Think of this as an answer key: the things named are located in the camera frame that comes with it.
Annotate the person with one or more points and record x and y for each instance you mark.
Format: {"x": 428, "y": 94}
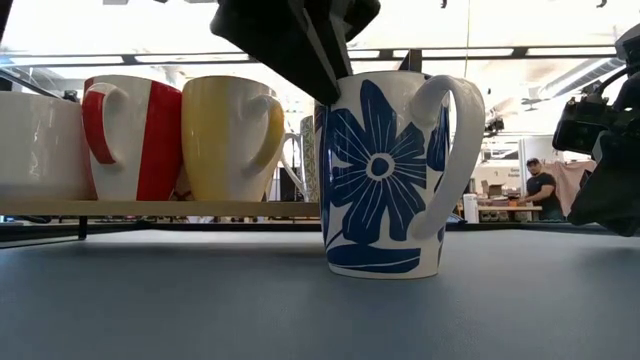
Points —
{"x": 542, "y": 187}

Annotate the cardboard box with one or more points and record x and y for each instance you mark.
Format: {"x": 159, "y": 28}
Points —
{"x": 495, "y": 190}

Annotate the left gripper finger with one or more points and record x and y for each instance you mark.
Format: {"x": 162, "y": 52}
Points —
{"x": 330, "y": 25}
{"x": 280, "y": 40}

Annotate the yellow mug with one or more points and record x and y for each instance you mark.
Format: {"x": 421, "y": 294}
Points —
{"x": 220, "y": 150}

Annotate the black ceiling spotlight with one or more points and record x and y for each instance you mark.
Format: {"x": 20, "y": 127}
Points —
{"x": 494, "y": 126}

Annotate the black speaker box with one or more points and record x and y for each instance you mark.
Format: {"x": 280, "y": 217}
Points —
{"x": 290, "y": 187}

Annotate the red white lattice mug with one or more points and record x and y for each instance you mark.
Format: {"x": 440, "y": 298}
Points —
{"x": 183, "y": 192}

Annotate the blue white floral mug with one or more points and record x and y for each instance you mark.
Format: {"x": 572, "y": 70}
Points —
{"x": 380, "y": 200}

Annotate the pink hanging cloth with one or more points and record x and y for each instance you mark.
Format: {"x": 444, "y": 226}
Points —
{"x": 570, "y": 180}

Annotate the wooden shelf black frame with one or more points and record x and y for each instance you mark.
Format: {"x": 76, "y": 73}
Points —
{"x": 150, "y": 208}

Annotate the red and white mug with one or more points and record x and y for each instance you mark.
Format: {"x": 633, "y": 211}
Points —
{"x": 160, "y": 150}

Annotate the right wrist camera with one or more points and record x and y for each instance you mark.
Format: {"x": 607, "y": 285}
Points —
{"x": 575, "y": 127}

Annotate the black table edge rail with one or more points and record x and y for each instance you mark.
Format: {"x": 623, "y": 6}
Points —
{"x": 200, "y": 226}

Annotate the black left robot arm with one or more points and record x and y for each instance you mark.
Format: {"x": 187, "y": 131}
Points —
{"x": 3, "y": 12}

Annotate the white cylinder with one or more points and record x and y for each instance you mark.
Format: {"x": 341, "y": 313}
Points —
{"x": 470, "y": 207}

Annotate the wooden background table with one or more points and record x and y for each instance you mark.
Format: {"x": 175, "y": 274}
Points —
{"x": 500, "y": 208}

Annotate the white mug green interior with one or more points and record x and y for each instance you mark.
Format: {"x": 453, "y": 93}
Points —
{"x": 40, "y": 150}

